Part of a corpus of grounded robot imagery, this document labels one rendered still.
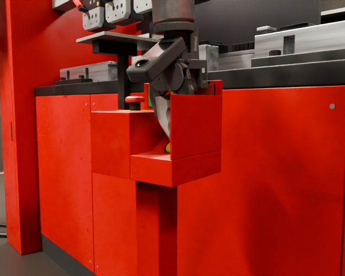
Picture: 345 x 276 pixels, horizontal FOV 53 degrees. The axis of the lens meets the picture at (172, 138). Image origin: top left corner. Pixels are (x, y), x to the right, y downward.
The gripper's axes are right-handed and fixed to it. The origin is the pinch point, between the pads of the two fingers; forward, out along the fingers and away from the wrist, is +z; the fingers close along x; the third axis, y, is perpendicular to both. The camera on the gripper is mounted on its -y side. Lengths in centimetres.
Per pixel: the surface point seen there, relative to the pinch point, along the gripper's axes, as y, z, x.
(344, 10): 632, -112, 104
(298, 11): 95, -34, 8
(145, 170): -6.9, 4.5, 0.7
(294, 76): 22.2, -9.8, -14.6
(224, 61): 70, -16, 28
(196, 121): 0.7, -3.0, -4.9
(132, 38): 30, -23, 37
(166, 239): -0.9, 19.9, 2.2
